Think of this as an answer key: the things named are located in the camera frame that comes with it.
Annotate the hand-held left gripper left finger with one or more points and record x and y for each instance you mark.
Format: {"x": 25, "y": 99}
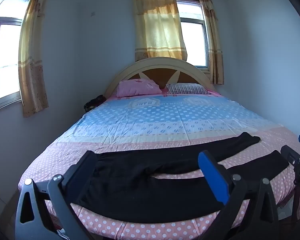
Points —
{"x": 83, "y": 173}

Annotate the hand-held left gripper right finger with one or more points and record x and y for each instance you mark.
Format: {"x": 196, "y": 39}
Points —
{"x": 213, "y": 175}

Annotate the black pants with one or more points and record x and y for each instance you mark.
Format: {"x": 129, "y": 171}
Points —
{"x": 140, "y": 180}

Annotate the dark bag beside bed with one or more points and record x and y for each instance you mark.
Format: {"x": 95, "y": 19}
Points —
{"x": 93, "y": 103}

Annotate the bed with polka-dot cover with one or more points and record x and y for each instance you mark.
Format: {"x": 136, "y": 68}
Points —
{"x": 165, "y": 120}

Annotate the striped pillow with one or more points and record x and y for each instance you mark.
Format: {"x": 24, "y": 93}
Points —
{"x": 187, "y": 89}

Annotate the pink pillow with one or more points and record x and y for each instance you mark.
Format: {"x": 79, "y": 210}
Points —
{"x": 137, "y": 87}

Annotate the cream wooden headboard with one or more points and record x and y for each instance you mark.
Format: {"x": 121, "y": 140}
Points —
{"x": 155, "y": 66}

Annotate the sliding window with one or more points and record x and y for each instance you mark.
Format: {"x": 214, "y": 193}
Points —
{"x": 7, "y": 55}
{"x": 193, "y": 40}

